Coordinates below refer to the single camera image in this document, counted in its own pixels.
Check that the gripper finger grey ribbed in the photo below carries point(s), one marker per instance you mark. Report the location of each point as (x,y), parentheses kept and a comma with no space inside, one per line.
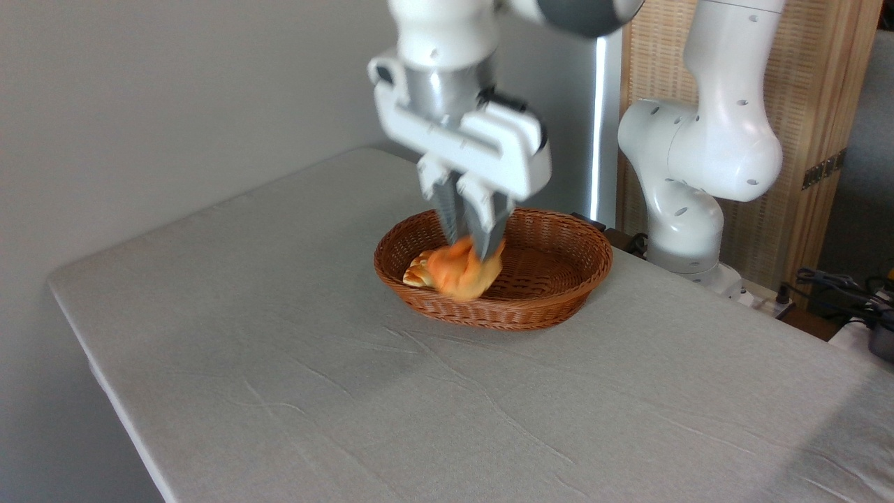
(487,216)
(445,202)

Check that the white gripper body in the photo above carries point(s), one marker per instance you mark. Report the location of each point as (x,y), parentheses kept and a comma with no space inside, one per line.
(482,150)

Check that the orange muffin-shaped bread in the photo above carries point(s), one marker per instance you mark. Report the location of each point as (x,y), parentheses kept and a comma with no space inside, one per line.
(461,276)

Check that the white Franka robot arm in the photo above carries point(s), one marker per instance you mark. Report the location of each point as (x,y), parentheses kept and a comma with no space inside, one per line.
(705,140)

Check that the black robot base clamp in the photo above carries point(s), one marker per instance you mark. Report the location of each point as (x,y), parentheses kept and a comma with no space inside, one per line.
(621,241)

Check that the braided bread roll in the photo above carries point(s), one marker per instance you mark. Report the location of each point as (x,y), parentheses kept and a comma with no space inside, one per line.
(417,274)

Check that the brown wicker oval basket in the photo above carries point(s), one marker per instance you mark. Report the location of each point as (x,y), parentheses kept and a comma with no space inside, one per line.
(552,286)

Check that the grey tablecloth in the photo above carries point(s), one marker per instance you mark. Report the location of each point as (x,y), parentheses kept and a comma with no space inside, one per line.
(279,349)

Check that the white power strip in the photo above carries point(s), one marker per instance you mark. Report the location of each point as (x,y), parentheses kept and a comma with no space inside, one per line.
(765,302)

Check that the dark metal screen hinge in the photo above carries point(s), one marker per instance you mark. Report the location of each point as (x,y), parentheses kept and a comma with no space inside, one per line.
(824,169)

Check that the wooden rattan folding screen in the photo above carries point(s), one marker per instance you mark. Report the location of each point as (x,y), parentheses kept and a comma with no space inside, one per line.
(817,70)

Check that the silver vertical metal post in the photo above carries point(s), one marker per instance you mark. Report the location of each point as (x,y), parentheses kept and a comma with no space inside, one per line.
(606,140)

